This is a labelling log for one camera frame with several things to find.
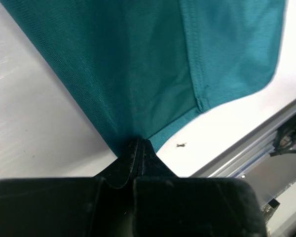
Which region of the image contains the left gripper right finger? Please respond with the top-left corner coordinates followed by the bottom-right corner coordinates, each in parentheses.
top-left (132, 140), bottom-right (266, 237)

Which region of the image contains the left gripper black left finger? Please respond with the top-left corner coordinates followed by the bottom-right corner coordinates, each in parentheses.
top-left (0, 139), bottom-right (141, 237)

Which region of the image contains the teal cloth napkin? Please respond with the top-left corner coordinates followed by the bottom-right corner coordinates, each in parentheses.
top-left (2, 0), bottom-right (286, 156)

